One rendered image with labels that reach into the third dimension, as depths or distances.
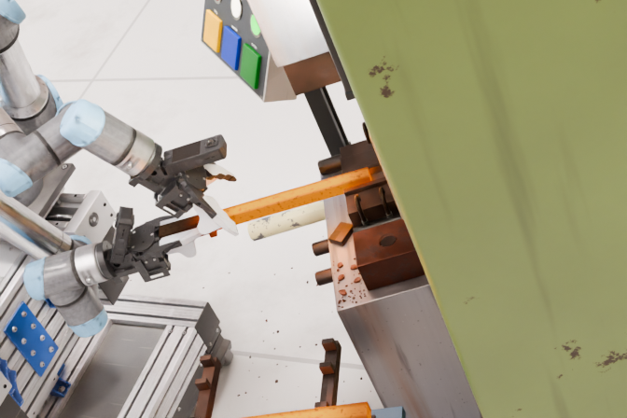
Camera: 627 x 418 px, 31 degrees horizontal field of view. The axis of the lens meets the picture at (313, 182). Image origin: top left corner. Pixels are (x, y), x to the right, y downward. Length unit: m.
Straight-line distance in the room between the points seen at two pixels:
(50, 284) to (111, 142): 0.36
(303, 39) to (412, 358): 0.67
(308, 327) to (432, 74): 1.98
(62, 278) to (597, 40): 1.19
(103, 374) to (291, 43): 1.61
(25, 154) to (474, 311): 0.85
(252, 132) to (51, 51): 1.29
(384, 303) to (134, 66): 2.77
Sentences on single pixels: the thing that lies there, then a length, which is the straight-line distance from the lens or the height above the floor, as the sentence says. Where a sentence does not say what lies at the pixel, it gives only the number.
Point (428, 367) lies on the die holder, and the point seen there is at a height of 0.71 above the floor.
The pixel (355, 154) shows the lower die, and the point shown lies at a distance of 2.15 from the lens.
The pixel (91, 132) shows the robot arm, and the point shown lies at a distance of 1.95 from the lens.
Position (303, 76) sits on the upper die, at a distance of 1.83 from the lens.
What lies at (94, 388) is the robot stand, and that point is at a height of 0.21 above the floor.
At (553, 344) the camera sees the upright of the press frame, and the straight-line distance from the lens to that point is 1.71.
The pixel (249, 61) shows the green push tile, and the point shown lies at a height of 1.02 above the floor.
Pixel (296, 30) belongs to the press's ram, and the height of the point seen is 1.42.
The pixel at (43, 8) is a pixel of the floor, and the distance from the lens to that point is 5.32.
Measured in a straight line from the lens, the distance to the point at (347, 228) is 2.09.
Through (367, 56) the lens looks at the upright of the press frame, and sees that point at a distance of 1.31.
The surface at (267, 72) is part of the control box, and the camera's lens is 2.38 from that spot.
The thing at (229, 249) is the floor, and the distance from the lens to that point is 3.58.
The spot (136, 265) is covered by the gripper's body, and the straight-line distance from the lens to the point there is 2.15.
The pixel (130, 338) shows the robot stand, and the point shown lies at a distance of 3.19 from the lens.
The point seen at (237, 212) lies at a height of 1.01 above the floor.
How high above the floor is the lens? 2.34
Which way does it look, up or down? 40 degrees down
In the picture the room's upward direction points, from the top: 25 degrees counter-clockwise
